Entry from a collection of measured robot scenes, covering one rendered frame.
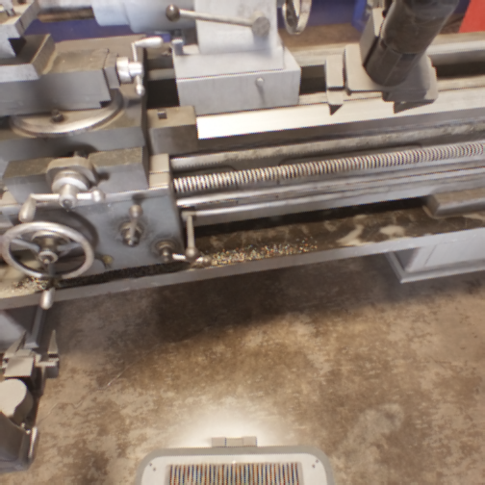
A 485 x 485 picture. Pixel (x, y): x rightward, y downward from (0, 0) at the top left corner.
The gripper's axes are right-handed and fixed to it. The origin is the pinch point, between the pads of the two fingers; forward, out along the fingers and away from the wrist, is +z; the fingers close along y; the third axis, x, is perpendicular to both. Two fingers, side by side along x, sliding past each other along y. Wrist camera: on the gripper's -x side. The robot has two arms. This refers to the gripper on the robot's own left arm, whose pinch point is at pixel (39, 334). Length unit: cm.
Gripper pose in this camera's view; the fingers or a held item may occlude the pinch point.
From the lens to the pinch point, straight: 96.9
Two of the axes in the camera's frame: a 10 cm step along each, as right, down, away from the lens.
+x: -2.7, 6.7, 6.9
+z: -1.7, -7.4, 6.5
